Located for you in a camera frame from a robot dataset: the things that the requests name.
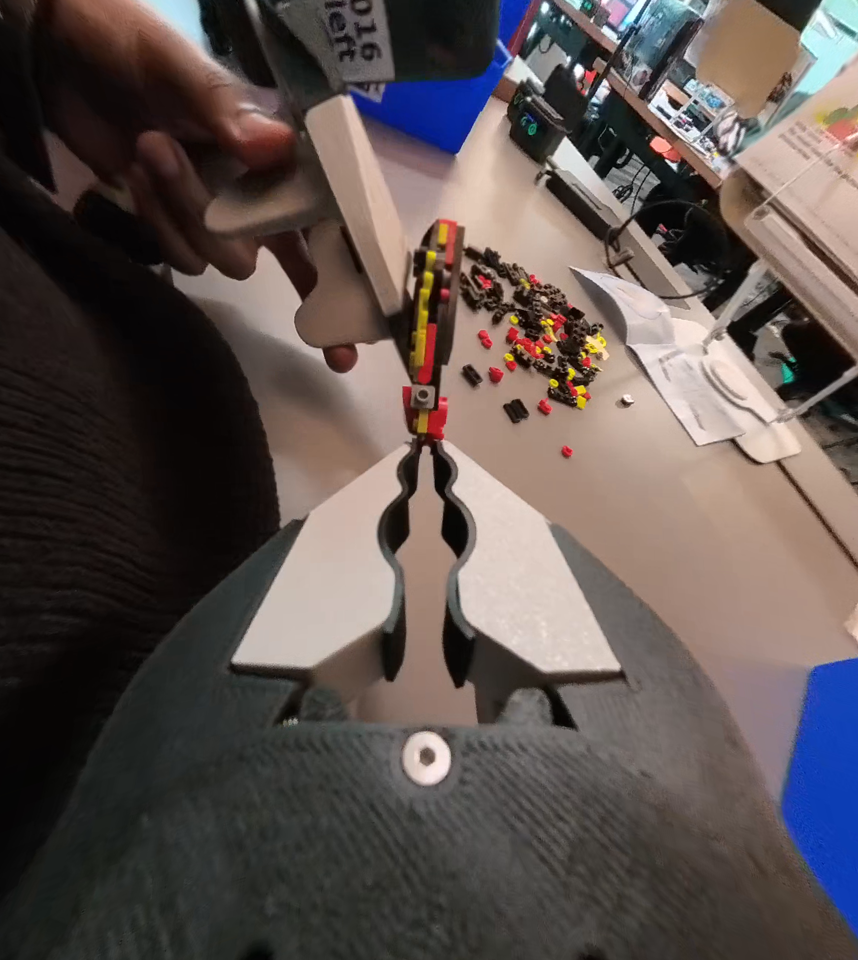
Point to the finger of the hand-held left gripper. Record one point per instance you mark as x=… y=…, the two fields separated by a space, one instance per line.
x=357 y=195

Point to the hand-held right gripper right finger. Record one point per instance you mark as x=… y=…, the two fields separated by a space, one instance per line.
x=534 y=600

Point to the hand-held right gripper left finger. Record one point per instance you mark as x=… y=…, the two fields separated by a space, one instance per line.
x=316 y=600

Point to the yellow red lego car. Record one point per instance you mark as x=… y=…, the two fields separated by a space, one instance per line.
x=429 y=352

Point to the pile of lego pieces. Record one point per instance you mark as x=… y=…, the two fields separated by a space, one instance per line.
x=541 y=322

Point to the lego instruction booklet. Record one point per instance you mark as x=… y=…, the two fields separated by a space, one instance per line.
x=669 y=360

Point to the person's left hand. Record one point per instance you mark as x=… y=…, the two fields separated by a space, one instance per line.
x=136 y=90

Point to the blue bin with white tag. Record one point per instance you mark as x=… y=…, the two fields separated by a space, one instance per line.
x=429 y=112

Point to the black device green light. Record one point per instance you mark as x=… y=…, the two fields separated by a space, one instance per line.
x=537 y=124

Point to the wooden top table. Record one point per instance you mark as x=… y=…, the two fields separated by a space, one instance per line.
x=669 y=127

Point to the person's black sweater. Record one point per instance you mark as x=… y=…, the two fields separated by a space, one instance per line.
x=61 y=525

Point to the beige panel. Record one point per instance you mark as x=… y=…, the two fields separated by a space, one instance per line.
x=748 y=52

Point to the blue plastic bin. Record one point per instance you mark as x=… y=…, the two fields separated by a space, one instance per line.
x=856 y=787

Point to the printed instruction sheet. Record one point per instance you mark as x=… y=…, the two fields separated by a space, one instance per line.
x=849 y=172

